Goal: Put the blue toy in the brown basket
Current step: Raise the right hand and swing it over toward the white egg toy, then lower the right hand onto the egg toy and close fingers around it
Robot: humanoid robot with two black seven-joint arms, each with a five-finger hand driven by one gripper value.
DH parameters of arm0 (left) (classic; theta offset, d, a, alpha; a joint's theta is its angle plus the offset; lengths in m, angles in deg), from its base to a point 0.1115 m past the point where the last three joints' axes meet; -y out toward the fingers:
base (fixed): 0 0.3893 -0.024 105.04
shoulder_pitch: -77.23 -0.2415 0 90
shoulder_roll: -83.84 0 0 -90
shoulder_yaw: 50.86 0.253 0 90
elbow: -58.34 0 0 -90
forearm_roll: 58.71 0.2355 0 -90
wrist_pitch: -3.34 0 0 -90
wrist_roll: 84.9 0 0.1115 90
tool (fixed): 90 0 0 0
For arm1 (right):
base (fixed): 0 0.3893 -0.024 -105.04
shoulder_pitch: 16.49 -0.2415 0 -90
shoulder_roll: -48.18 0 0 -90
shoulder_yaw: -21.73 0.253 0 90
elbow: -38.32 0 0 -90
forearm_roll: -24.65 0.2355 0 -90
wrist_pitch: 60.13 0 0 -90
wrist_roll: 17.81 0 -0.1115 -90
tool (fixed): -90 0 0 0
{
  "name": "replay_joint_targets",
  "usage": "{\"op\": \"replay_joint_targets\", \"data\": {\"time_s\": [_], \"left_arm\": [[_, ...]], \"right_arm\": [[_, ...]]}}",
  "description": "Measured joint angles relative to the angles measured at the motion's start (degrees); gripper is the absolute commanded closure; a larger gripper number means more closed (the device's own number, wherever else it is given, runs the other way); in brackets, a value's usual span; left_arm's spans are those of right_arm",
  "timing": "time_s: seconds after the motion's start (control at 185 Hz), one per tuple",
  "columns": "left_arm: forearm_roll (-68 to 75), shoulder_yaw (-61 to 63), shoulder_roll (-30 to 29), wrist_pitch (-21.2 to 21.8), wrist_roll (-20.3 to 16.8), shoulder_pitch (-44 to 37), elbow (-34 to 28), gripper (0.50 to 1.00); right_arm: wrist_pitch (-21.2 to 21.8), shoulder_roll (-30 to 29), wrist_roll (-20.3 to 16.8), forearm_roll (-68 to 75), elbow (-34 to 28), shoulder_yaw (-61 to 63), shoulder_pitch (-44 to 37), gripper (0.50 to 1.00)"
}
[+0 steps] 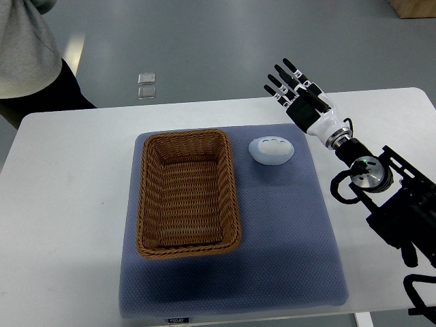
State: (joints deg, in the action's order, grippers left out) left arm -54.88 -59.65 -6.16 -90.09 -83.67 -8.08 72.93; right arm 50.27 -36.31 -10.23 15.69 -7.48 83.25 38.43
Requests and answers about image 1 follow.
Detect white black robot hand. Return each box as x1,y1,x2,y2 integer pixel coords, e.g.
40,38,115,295
264,58,351,149

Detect blue white plush toy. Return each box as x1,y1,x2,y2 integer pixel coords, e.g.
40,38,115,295
248,136,294,166

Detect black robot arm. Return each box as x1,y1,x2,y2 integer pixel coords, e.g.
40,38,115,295
264,59,435,267

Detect brown wicker basket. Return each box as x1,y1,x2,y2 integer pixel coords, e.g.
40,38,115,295
136,129,242,260

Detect upper clear floor plate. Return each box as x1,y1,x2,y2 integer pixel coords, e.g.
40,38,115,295
138,72,155,85

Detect clear floor plate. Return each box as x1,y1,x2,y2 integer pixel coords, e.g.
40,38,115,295
138,72,155,85
138,86,156,99

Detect lower clear floor plate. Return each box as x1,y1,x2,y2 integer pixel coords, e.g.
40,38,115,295
138,86,156,99

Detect blue quilted mat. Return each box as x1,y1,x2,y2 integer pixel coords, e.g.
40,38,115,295
119,124,348,318

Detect person in grey sweater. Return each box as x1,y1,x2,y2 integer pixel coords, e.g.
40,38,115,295
1,1,94,128

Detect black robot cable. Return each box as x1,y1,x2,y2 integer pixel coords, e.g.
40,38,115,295
330,168,371,205

